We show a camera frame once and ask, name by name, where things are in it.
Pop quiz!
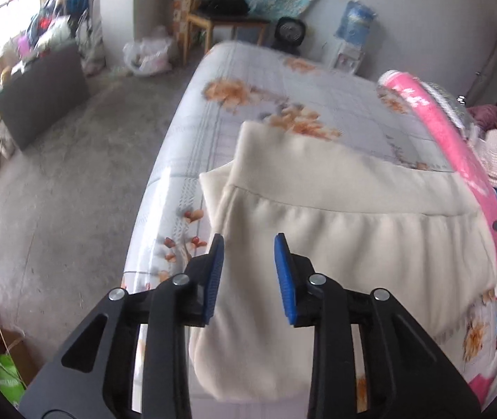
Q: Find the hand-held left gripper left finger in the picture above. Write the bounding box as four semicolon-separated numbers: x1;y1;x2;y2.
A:
18;233;226;419

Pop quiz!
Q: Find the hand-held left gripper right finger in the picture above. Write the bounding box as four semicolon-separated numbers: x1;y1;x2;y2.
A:
273;232;481;419

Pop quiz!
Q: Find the cream zip jacket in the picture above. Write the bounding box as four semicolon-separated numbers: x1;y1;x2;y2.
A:
188;121;497;402

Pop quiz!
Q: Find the pile of clothes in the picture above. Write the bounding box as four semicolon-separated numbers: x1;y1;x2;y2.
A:
13;0;101;66

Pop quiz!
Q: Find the grey patterned pillow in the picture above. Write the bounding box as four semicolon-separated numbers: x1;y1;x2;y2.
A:
423;81;472;129

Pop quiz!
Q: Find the pink floral blanket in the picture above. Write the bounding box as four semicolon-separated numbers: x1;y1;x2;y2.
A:
377;70;497;406

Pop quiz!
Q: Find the checked floral tablecloth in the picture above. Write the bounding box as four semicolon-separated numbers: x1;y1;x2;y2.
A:
119;40;497;415

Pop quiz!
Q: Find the white plastic bag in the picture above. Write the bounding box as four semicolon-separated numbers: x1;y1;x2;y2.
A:
123;37;175;77

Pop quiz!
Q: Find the green paper bag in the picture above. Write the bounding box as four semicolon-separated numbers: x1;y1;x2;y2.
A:
0;353;27;406

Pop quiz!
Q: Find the white water dispenser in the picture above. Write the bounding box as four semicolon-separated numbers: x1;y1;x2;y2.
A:
324;41;365;75

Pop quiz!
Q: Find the black round fan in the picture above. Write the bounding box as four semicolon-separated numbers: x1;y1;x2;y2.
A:
271;16;307;55

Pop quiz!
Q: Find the dark grey cabinet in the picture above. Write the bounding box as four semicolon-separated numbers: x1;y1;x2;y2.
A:
0;41;89;151

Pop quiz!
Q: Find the wooden chair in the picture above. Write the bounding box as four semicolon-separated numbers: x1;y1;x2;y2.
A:
174;0;271;68

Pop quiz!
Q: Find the blue water bottle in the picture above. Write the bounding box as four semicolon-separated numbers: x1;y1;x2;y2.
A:
335;0;378;49

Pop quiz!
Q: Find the black bag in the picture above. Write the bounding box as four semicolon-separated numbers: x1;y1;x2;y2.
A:
198;0;249;15

